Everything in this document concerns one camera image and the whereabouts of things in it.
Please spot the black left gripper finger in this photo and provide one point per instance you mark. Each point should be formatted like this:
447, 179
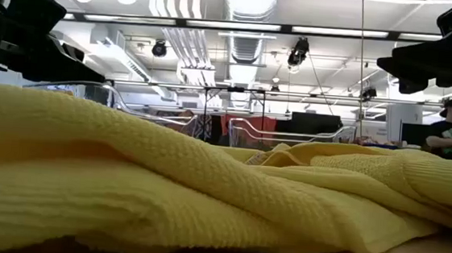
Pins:
64, 71
74, 52

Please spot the long black ceiling light bar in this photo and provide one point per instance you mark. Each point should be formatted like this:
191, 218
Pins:
181, 22

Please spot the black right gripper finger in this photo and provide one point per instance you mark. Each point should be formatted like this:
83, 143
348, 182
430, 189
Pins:
413, 86
413, 62

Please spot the white rectangular air duct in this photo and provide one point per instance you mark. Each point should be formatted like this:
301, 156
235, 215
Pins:
114, 53

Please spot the yellow microfiber towel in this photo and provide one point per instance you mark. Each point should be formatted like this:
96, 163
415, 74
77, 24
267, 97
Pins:
123, 199
408, 173

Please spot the blue storage bin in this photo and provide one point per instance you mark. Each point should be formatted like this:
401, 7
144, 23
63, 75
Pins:
386, 146

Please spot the red cloth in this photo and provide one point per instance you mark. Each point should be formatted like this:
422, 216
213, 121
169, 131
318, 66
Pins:
226, 126

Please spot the clear plastic basket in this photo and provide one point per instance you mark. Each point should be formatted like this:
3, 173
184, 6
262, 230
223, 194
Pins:
241, 136
162, 118

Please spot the black panel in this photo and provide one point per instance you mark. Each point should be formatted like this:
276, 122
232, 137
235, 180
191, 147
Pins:
413, 135

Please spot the white ceiling pipes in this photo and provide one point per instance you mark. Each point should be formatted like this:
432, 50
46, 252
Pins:
188, 46

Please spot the black lattice stand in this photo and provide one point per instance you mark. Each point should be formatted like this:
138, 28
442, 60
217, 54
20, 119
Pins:
205, 113

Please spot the black ceiling spotlight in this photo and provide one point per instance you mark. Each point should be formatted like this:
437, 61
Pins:
159, 49
298, 51
369, 93
274, 89

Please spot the silver round ventilation duct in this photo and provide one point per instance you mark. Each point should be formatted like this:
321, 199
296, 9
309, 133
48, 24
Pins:
249, 3

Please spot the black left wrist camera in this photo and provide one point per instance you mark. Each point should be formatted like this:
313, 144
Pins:
37, 8

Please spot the long metal crossbar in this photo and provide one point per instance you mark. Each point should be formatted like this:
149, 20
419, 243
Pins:
172, 85

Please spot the white pillar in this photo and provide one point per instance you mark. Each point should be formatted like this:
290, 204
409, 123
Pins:
402, 116

